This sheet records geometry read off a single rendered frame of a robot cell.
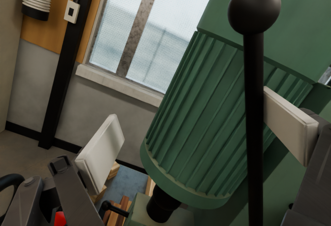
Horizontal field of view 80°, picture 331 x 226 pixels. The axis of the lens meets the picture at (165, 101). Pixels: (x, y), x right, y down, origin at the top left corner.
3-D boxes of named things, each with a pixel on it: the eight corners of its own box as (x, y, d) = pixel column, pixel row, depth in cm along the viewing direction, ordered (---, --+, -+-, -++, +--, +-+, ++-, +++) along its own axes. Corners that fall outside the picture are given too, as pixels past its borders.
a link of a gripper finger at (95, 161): (99, 195, 13) (89, 197, 13) (125, 140, 20) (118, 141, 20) (83, 159, 12) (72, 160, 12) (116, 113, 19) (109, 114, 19)
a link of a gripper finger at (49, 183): (73, 210, 12) (28, 216, 12) (103, 157, 16) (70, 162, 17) (63, 190, 11) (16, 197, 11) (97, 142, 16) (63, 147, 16)
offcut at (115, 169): (109, 168, 68) (113, 158, 67) (116, 175, 67) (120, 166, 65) (100, 172, 65) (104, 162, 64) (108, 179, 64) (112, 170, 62)
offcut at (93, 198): (102, 197, 58) (107, 186, 56) (93, 205, 55) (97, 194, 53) (94, 189, 59) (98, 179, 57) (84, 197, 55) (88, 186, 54)
